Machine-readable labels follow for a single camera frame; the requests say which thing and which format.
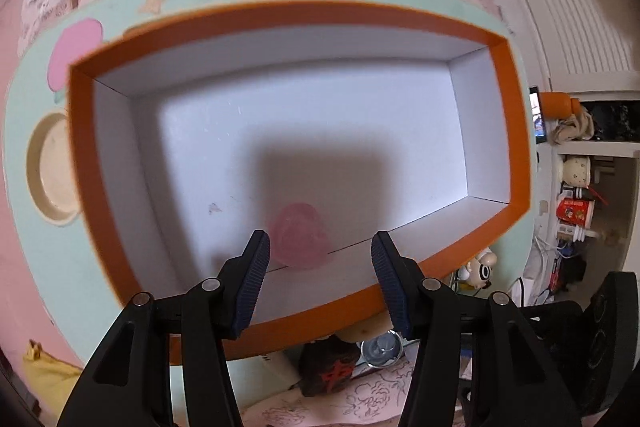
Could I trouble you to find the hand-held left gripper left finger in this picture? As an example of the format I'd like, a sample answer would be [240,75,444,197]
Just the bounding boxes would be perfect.
[56,229,272,427]

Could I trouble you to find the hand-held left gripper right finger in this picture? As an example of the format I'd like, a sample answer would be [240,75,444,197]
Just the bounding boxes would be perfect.
[371,231,583,427]

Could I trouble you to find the pink heart-shaped case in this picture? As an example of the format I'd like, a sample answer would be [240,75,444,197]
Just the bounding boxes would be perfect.
[270,203,333,269]

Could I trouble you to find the orange cardboard box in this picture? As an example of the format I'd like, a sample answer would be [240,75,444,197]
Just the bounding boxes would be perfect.
[67,0,532,365]

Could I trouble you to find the panda figurine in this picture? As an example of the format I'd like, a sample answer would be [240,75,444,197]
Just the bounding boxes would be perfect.
[457,247,498,293]

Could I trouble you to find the red cup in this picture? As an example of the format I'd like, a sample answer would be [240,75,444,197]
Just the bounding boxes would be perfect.
[556,199,596,238]

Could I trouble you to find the white dotted cup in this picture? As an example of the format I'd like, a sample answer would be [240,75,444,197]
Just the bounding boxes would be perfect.
[562,155,593,190]

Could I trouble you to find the smartphone with lit screen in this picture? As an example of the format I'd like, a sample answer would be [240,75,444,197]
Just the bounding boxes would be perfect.
[529,85,547,142]

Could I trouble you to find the beige plush toy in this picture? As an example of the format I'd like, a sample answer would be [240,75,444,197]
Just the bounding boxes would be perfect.
[552,112,596,142]

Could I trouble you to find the yellow cloth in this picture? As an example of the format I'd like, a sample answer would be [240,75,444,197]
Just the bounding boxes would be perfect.
[22,339,83,408]

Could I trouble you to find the white cable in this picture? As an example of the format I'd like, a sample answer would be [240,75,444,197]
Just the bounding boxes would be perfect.
[530,232,561,269]

